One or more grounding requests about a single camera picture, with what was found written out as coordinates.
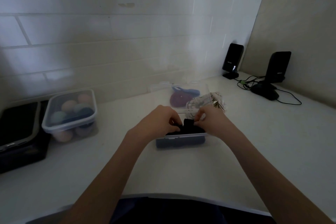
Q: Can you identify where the maroon round cloth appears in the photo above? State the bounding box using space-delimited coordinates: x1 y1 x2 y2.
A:
170 92 193 108

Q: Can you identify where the slim black desktop speaker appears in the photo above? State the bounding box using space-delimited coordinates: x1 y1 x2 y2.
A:
222 43 244 80

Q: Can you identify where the person's left hand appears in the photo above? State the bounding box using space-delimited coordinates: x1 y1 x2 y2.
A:
128 105 183 144

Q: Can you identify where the person's right forearm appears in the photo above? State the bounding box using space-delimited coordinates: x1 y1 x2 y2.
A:
218 127 334 224

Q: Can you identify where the wide black desktop speaker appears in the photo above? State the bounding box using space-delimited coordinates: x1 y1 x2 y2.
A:
262 51 292 84

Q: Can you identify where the group of pastel coloured balls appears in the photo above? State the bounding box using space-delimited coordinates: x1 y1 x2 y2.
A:
50 93 95 142

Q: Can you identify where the black flat device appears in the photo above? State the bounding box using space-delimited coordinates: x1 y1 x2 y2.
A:
0 100 51 174

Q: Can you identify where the person's left forearm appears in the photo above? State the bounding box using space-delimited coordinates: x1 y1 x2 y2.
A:
59 131 155 224

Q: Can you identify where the person's right hand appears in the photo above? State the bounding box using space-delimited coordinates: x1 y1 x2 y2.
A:
195 105 240 138

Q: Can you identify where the black computer mouse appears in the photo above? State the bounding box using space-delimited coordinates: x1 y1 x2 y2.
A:
250 82 279 101

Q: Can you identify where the clear lidded plastic container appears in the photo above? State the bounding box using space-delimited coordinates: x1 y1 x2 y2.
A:
41 89 99 143

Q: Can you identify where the person's dark blue shirt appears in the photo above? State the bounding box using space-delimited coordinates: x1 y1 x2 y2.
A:
110 196 277 224

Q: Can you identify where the crumpled clear plastic bag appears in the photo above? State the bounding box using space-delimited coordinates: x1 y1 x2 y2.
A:
186 91 227 117

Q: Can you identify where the black cloth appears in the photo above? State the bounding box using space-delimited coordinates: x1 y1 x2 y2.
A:
166 118 206 136

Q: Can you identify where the blue cloth strip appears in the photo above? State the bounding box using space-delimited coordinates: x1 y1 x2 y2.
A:
172 87 201 96

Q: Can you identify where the clear plastic storage box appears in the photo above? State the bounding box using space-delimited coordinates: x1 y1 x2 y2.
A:
155 131 208 151

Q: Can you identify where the clear plastic box lid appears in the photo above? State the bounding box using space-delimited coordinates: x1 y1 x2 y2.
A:
149 82 211 114

